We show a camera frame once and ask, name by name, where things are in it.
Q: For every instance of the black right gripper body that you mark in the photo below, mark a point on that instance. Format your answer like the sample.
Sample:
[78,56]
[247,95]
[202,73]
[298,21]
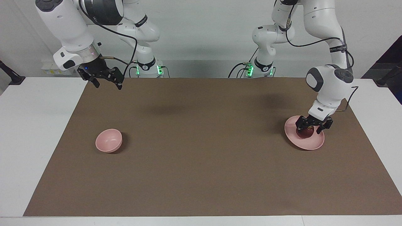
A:
[95,67]

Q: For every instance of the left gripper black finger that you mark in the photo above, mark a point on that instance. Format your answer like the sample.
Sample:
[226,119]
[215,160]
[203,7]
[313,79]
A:
[327,124]
[301,123]

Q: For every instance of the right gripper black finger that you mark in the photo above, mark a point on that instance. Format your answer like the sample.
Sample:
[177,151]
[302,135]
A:
[87,76]
[116,75]

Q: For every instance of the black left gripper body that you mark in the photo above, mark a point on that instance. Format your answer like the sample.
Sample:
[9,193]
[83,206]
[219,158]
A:
[316,121]

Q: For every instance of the dark red apple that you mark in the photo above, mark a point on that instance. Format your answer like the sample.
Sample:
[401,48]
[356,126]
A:
[306,133]

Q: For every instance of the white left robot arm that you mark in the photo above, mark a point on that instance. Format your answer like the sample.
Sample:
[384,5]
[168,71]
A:
[329,84]

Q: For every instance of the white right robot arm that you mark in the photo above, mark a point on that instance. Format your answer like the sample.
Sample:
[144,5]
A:
[64,25]

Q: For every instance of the pink plate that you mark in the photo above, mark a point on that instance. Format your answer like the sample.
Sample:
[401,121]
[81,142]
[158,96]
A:
[309,144]

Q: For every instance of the pink bowl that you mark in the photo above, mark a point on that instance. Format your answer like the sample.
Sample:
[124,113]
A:
[108,141]

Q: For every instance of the white power strip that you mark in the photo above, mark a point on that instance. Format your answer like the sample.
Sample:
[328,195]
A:
[50,70]

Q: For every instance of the black table clamp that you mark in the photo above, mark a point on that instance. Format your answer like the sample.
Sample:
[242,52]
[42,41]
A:
[384,81]
[17,80]

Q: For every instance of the dark background cabinet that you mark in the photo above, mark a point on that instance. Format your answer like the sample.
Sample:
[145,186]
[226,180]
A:
[395,53]

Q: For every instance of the brown table mat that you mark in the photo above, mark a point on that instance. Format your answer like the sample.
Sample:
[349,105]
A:
[201,157]

